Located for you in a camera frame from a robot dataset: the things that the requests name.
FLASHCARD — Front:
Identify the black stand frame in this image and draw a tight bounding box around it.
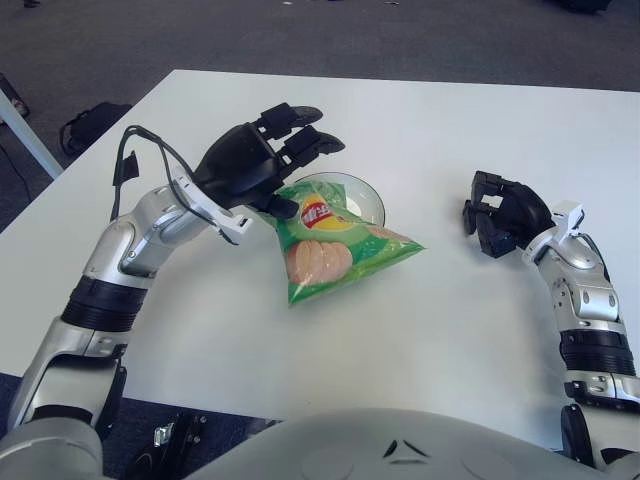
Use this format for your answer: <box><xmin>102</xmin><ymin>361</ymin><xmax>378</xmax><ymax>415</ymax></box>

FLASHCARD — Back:
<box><xmin>124</xmin><ymin>409</ymin><xmax>209</xmax><ymax>480</ymax></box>

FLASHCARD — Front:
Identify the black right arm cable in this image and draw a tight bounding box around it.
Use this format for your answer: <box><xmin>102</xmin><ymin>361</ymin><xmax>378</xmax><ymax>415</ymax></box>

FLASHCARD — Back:
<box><xmin>574</xmin><ymin>232</ymin><xmax>611</xmax><ymax>281</ymax></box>

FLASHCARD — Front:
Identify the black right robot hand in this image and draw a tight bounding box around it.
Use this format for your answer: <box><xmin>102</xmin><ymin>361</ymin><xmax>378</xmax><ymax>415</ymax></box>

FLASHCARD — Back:
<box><xmin>462</xmin><ymin>170</ymin><xmax>556</xmax><ymax>259</ymax></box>

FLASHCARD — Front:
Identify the grey robot torso shell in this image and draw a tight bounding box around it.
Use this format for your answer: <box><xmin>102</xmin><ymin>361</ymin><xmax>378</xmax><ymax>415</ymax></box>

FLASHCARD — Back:
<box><xmin>184</xmin><ymin>408</ymin><xmax>621</xmax><ymax>480</ymax></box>

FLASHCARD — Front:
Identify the green potato chips bag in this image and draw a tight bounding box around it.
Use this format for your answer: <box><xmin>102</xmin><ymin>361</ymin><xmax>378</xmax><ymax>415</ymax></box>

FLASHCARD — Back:
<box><xmin>272</xmin><ymin>180</ymin><xmax>426</xmax><ymax>307</ymax></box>

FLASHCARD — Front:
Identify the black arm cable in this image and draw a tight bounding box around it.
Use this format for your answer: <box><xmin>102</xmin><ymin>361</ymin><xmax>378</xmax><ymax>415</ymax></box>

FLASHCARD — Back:
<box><xmin>108</xmin><ymin>125</ymin><xmax>236</xmax><ymax>246</ymax></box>
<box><xmin>574</xmin><ymin>232</ymin><xmax>611</xmax><ymax>281</ymax></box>

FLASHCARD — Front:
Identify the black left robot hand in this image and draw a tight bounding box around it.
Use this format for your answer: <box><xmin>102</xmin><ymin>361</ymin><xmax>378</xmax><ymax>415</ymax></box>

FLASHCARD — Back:
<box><xmin>192</xmin><ymin>102</ymin><xmax>346</xmax><ymax>220</ymax></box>

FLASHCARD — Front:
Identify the black bag on floor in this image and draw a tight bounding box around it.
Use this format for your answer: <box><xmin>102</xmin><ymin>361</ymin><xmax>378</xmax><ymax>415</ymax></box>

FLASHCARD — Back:
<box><xmin>59</xmin><ymin>102</ymin><xmax>134</xmax><ymax>155</ymax></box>

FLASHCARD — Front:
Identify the white table leg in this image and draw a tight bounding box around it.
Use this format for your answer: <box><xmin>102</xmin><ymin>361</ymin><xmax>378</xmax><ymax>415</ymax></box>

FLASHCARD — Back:
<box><xmin>0</xmin><ymin>89</ymin><xmax>64</xmax><ymax>179</ymax></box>

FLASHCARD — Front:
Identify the white plate with black rim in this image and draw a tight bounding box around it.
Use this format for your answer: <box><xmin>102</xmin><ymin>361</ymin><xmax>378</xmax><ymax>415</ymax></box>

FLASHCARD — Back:
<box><xmin>294</xmin><ymin>172</ymin><xmax>386</xmax><ymax>229</ymax></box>

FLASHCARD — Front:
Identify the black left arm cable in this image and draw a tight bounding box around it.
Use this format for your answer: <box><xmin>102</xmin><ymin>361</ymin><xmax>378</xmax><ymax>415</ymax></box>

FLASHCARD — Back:
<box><xmin>108</xmin><ymin>125</ymin><xmax>236</xmax><ymax>246</ymax></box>

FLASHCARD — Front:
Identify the large black box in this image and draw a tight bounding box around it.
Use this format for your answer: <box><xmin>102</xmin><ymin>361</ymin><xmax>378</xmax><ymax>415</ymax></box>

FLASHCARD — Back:
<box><xmin>544</xmin><ymin>0</ymin><xmax>614</xmax><ymax>15</ymax></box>

